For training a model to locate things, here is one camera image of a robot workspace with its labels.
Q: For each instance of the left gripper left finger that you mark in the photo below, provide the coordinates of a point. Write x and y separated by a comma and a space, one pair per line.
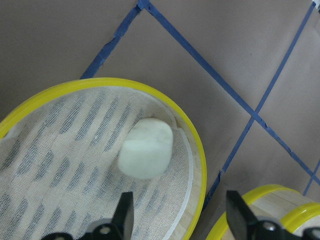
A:
120, 226

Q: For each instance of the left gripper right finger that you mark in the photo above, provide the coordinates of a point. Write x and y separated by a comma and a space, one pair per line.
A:
245, 225

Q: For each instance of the white bun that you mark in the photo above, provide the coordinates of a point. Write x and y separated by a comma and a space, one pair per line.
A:
147, 149

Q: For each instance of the yellow steamer layer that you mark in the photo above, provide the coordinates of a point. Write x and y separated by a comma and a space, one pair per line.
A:
297, 215
175, 112

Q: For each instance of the white steamer cloth liner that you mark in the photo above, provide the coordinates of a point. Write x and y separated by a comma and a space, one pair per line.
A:
62, 162

